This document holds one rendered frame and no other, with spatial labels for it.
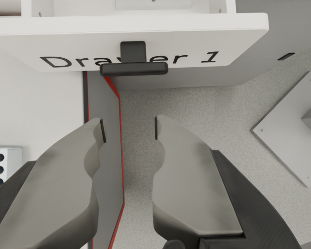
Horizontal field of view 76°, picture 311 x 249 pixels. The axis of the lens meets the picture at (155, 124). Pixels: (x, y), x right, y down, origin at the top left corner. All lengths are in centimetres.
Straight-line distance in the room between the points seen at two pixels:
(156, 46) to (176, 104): 91
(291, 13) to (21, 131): 60
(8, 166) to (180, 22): 32
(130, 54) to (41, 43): 9
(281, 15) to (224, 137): 78
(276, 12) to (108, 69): 42
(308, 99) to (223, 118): 50
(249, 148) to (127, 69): 111
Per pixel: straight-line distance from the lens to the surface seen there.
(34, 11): 30
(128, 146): 113
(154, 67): 22
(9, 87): 44
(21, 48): 28
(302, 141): 140
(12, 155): 40
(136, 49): 23
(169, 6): 34
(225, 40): 26
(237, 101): 126
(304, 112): 142
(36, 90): 42
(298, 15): 60
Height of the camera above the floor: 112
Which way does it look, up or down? 85 degrees down
